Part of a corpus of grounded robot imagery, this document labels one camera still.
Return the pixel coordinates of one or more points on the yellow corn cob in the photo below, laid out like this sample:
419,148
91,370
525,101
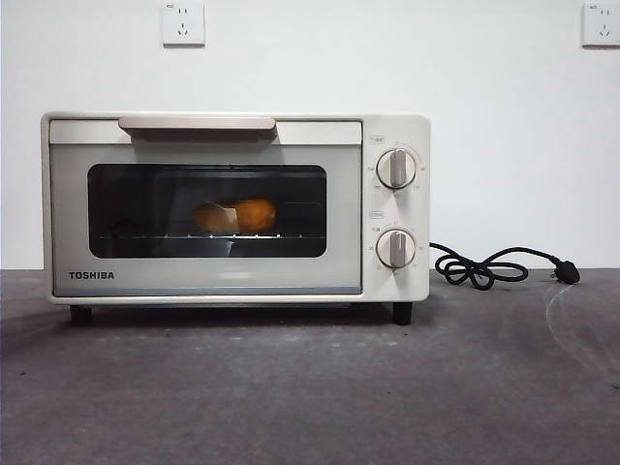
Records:
257,213

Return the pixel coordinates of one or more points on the white timer oven knob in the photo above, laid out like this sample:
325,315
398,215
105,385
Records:
396,249

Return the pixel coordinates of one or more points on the white Toshiba toaster oven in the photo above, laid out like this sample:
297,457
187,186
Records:
387,286

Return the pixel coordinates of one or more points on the white temperature oven knob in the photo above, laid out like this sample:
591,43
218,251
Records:
396,168

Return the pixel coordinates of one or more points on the white wall socket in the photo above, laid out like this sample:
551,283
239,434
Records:
602,25
183,24

